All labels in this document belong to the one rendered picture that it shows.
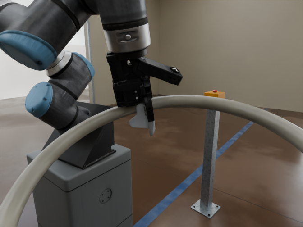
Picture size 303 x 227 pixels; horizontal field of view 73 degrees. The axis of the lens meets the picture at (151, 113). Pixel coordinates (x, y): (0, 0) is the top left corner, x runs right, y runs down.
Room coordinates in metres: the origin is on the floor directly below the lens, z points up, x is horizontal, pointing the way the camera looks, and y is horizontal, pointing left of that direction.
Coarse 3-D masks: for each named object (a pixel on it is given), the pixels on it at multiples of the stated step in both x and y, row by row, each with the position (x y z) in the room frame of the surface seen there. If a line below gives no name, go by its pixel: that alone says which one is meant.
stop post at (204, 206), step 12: (216, 96) 1.55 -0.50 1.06; (216, 120) 1.59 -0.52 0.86; (216, 132) 1.60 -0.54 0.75; (204, 144) 1.62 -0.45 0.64; (216, 144) 1.62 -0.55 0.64; (204, 156) 1.61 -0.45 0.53; (204, 168) 1.61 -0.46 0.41; (204, 180) 1.60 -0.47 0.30; (204, 192) 1.60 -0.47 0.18; (204, 204) 1.59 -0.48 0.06; (216, 204) 1.65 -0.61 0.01
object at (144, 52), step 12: (108, 60) 0.44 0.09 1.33; (120, 60) 0.44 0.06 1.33; (132, 60) 0.45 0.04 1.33; (120, 72) 0.45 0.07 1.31; (132, 72) 0.46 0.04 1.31; (120, 84) 0.44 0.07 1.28; (132, 84) 0.44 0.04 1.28; (144, 84) 0.44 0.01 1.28; (120, 96) 0.45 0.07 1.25; (132, 96) 0.45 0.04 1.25; (144, 96) 0.45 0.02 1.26
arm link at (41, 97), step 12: (36, 84) 0.92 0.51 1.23; (48, 84) 0.88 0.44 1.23; (60, 84) 0.90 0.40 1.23; (36, 96) 0.86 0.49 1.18; (48, 96) 0.84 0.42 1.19; (60, 96) 0.88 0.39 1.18; (72, 96) 0.92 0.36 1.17; (36, 108) 0.82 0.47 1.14; (48, 108) 0.84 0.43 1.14; (60, 108) 0.88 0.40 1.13; (72, 108) 0.94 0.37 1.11; (48, 120) 0.87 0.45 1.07; (60, 120) 0.89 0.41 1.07
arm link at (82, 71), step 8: (64, 56) 0.92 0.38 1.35; (72, 56) 0.95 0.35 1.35; (80, 56) 0.99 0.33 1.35; (56, 64) 0.90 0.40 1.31; (64, 64) 0.90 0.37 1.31; (72, 64) 0.93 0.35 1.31; (80, 64) 0.97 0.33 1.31; (88, 64) 0.99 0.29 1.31; (48, 72) 0.91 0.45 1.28; (56, 72) 0.90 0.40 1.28; (64, 72) 0.91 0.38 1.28; (72, 72) 0.93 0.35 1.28; (80, 72) 0.96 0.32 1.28; (88, 72) 0.99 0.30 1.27; (56, 80) 0.91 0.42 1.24; (64, 80) 0.92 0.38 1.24; (72, 80) 0.93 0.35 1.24; (80, 80) 0.95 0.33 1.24; (88, 80) 1.00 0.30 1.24; (72, 88) 0.92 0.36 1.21; (80, 88) 0.96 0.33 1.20
